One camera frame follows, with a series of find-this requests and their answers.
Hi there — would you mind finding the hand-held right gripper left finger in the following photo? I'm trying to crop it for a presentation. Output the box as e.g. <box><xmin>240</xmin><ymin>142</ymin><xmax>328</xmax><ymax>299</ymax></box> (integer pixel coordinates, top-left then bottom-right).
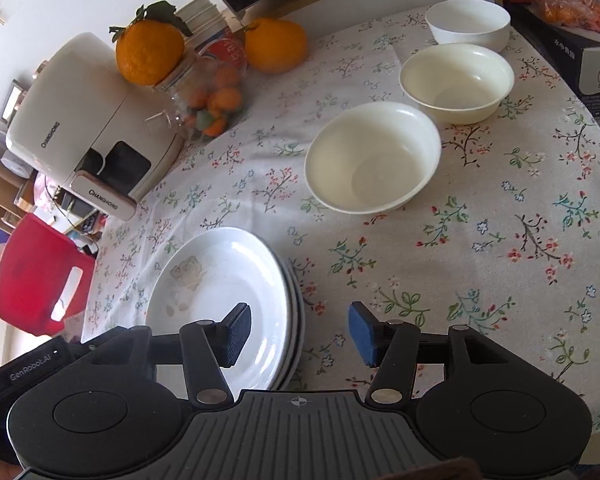
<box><xmin>75</xmin><ymin>302</ymin><xmax>254</xmax><ymax>407</ymax></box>

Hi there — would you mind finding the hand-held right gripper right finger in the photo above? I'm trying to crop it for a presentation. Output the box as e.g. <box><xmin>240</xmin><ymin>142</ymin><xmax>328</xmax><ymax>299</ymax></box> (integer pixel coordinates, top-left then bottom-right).
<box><xmin>347</xmin><ymin>301</ymin><xmax>529</xmax><ymax>407</ymax></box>

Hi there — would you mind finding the white plate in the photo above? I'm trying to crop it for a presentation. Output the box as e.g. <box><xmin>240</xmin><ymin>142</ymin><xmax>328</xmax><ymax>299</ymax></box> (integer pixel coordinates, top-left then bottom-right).
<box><xmin>144</xmin><ymin>226</ymin><xmax>290</xmax><ymax>392</ymax></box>

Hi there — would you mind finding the cream bowl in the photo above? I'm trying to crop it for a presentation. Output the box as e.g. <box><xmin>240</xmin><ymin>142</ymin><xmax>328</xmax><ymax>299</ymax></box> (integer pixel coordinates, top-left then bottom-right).
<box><xmin>304</xmin><ymin>101</ymin><xmax>442</xmax><ymax>215</ymax></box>
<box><xmin>398</xmin><ymin>43</ymin><xmax>515</xmax><ymax>125</ymax></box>

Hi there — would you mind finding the small white bowl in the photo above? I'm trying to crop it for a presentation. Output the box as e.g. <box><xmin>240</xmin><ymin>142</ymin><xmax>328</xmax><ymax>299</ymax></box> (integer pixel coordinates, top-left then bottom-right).
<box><xmin>424</xmin><ymin>0</ymin><xmax>511</xmax><ymax>54</ymax></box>

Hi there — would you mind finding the red plastic stool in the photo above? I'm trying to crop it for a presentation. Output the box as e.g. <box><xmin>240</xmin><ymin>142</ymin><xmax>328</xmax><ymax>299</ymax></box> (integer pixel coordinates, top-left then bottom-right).
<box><xmin>0</xmin><ymin>213</ymin><xmax>97</xmax><ymax>337</ymax></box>

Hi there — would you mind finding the floral tablecloth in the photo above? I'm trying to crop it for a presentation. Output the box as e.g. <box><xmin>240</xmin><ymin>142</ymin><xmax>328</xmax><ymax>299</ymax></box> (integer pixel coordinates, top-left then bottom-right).
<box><xmin>79</xmin><ymin>9</ymin><xmax>600</xmax><ymax>461</ymax></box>

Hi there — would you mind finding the white desk fan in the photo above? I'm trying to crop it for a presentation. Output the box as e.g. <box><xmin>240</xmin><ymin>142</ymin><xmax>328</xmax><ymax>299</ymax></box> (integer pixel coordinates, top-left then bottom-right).
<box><xmin>0</xmin><ymin>129</ymin><xmax>36</xmax><ymax>177</ymax></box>

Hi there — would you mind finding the glass jar of small oranges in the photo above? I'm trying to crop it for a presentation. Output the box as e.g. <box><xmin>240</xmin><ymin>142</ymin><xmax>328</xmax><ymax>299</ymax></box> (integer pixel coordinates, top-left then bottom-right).
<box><xmin>147</xmin><ymin>54</ymin><xmax>247</xmax><ymax>144</ymax></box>

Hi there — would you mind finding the white air fryer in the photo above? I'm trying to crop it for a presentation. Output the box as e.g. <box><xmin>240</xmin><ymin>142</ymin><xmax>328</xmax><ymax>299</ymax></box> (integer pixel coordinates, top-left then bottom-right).
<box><xmin>4</xmin><ymin>32</ymin><xmax>186</xmax><ymax>222</ymax></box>

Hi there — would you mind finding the large orange with leaves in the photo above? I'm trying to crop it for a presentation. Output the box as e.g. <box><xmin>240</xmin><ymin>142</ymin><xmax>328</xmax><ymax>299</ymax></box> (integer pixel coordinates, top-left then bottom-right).
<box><xmin>108</xmin><ymin>1</ymin><xmax>194</xmax><ymax>87</ymax></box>

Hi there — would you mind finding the stack of paper cups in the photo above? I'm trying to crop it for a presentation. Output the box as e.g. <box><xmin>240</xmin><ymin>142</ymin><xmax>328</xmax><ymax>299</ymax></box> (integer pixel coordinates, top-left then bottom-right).
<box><xmin>173</xmin><ymin>0</ymin><xmax>231</xmax><ymax>44</ymax></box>

